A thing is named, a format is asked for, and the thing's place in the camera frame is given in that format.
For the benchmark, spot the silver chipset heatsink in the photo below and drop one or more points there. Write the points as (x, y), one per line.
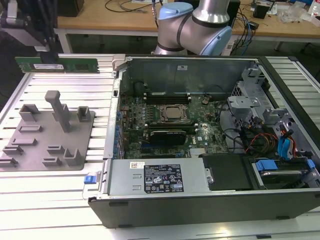
(198, 152)

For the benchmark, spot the black power adapter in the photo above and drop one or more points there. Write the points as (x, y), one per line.
(255, 25)

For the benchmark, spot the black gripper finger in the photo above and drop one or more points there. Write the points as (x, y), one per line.
(51, 40)

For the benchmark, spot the RAM slot white latches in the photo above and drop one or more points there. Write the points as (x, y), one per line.
(166, 93)
(166, 99)

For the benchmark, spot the black graphics card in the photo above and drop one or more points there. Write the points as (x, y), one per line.
(167, 140)

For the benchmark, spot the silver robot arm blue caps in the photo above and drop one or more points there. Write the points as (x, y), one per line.
(210, 15)

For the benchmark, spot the white case wall sticker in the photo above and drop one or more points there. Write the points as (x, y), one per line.
(182, 68)

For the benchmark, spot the black box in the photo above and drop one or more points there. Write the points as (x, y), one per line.
(70, 7)

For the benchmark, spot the black and silver PC case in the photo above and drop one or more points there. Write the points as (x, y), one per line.
(200, 212)

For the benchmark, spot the grey parts rack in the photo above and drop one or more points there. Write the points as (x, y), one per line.
(82, 135)

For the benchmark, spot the hard disk blue carrier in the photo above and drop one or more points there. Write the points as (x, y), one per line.
(280, 175)

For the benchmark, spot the grey power supply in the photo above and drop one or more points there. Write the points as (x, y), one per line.
(120, 180)

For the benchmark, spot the CPU socket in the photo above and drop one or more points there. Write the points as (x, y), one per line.
(187, 120)

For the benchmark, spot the clear plastic bags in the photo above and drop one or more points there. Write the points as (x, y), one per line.
(292, 13)

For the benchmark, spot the silver coin battery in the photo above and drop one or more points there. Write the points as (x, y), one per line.
(205, 101)

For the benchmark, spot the silver camera bracket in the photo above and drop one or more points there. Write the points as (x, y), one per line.
(11, 15)

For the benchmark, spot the wooden desk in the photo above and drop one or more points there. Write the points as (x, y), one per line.
(112, 20)

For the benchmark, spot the green RAM stick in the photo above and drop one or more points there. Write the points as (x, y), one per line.
(75, 66)

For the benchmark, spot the small white board sticker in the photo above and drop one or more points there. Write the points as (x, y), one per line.
(200, 138)

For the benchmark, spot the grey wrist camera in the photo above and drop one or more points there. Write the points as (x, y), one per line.
(22, 36)

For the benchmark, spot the green motherboard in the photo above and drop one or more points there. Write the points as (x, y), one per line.
(207, 117)

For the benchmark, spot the black drive bay cover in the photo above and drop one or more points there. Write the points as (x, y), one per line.
(225, 172)

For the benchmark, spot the silver drive cage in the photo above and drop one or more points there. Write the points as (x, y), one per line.
(243, 102)

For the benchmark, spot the blue case latch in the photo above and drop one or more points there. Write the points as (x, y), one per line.
(90, 180)

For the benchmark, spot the silver CPU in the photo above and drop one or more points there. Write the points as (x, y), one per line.
(174, 112)

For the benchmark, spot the black power supply label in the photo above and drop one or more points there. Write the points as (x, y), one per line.
(163, 178)

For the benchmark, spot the black desk device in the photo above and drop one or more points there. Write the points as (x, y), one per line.
(261, 10)

